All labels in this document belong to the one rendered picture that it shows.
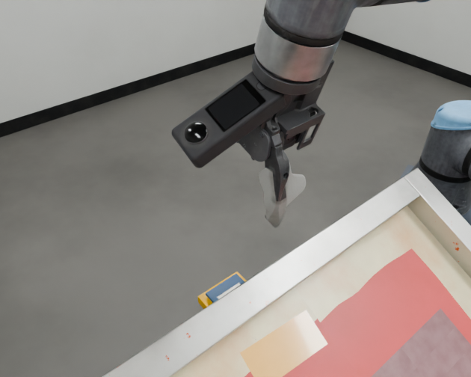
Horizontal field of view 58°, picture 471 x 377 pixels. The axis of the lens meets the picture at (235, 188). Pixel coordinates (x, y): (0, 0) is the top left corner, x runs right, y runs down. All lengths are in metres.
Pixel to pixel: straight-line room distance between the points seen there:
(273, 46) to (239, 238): 2.19
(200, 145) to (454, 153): 0.63
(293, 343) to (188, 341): 0.14
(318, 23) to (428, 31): 4.43
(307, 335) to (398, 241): 0.22
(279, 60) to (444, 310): 0.44
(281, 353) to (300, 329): 0.04
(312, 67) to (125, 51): 3.63
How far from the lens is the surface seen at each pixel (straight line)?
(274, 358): 0.55
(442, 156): 0.97
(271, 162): 0.47
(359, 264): 0.64
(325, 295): 0.60
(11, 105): 3.80
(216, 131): 0.42
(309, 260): 0.56
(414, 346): 0.64
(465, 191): 1.03
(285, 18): 0.38
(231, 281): 1.11
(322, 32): 0.39
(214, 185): 2.91
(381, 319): 0.63
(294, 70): 0.40
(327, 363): 0.57
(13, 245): 2.82
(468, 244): 0.72
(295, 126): 0.47
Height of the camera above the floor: 1.84
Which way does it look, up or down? 40 degrees down
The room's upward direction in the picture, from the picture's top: straight up
